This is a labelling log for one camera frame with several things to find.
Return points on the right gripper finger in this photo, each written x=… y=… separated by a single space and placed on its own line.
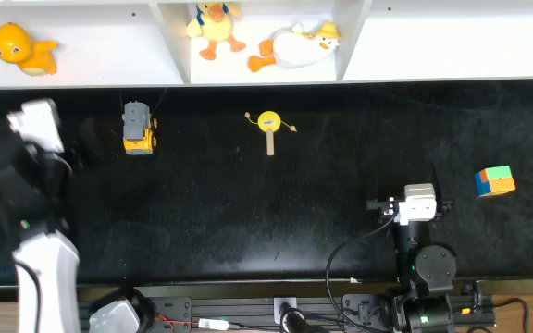
x=437 y=192

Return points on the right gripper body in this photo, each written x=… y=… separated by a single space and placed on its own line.
x=380 y=206

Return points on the grey and yellow toy truck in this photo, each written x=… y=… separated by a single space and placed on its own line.
x=137 y=127

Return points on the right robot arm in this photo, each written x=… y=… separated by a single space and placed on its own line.
x=433 y=268

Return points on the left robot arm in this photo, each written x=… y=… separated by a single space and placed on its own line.
x=44 y=268

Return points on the many-coloured puzzle cube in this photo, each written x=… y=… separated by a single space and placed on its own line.
x=495 y=180

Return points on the white plush duck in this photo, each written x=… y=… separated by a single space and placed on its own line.
x=296 y=48

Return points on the yellow plush duck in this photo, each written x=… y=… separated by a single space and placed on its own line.
x=216 y=25

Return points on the white shelf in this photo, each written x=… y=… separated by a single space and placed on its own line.
x=109 y=51

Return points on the yellow rubber duck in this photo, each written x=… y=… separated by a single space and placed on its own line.
x=16 y=46

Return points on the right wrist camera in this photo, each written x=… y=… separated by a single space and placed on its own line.
x=417 y=203

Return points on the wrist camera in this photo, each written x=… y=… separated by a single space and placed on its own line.
x=40 y=122
x=417 y=203

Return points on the mounting rail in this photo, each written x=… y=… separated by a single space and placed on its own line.
x=248 y=312

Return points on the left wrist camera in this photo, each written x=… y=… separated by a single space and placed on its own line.
x=40 y=122

